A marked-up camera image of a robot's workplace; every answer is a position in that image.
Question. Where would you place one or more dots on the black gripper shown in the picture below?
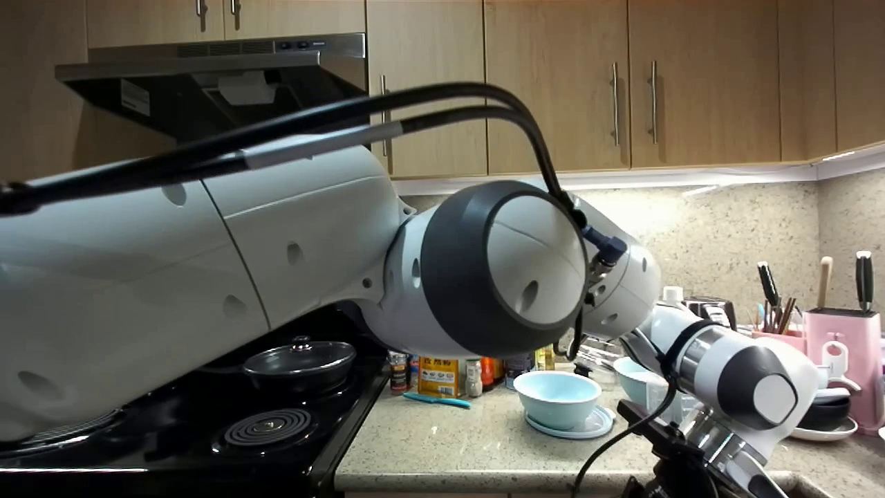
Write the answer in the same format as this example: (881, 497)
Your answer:
(687, 474)

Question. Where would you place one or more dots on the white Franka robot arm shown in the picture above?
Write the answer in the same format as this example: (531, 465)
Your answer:
(182, 279)

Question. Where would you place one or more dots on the orange sauce bottle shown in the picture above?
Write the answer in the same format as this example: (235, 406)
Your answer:
(491, 373)

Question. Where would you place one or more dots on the white bottle green cap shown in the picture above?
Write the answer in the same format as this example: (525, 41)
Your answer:
(471, 378)

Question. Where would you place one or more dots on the yellow label sauce bottle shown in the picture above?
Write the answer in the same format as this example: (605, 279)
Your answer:
(438, 378)

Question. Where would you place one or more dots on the light blue plate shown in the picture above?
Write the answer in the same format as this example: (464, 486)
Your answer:
(597, 427)

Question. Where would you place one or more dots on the dark bowl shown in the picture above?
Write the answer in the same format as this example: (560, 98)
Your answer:
(831, 412)

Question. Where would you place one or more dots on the black electric kettle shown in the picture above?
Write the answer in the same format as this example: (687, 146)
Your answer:
(713, 309)

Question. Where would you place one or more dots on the pink knife block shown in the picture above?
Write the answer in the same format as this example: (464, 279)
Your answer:
(853, 351)

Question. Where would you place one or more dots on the teal plastic kitchen tool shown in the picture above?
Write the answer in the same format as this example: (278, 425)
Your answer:
(438, 399)

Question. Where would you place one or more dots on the under cabinet light strip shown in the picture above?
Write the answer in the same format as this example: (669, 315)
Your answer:
(737, 176)

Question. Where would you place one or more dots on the small dark spice jar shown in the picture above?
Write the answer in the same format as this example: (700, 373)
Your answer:
(399, 373)

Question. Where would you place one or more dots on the black pan glass lid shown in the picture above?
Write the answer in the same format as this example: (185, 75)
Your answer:
(300, 360)

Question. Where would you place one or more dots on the black electric stove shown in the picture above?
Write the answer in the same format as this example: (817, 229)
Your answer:
(278, 430)

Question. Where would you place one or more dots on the wooden upper cabinets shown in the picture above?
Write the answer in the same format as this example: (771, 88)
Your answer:
(554, 85)

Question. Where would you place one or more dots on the black range hood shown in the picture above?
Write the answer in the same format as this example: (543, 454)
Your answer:
(166, 92)

